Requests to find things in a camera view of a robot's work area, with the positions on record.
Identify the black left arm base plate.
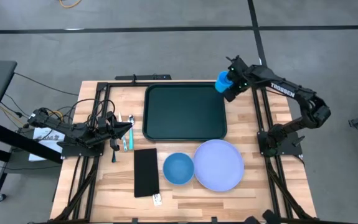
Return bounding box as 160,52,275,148
60,141,105,157

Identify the spoon with teal handle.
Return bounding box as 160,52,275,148
127,114,136,151

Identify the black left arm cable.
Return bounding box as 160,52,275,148
72,98,116,125

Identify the blue bowl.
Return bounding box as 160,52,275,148
162,152,195,187

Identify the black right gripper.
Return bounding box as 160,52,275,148
224,55,256,103

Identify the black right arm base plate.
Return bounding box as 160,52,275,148
257,130,304,157

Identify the white napkin label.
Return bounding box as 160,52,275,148
152,192,163,207

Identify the black aluminium table frame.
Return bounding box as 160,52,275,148
49,80,316,224

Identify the black cloth napkin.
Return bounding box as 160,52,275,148
133,147,161,198

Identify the black power strip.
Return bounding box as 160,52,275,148
115,73,172,82

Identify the dark green plastic tray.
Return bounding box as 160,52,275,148
141,83,228,142

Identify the thin black floor cable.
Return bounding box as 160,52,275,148
13,72,80,96

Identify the lavender plate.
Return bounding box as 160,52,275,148
192,139,245,192

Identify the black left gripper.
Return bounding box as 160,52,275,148
99,118,133,152

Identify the white paper sheet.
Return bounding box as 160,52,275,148
28,126,66,162

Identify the yellow and black cable bundle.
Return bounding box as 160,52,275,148
0,93,64,129

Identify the blue plastic mug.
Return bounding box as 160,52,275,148
214,70,235,94

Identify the knife with teal-white handle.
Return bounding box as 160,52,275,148
118,111,128,152

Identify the yellow floor cable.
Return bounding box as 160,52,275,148
59,0,83,9

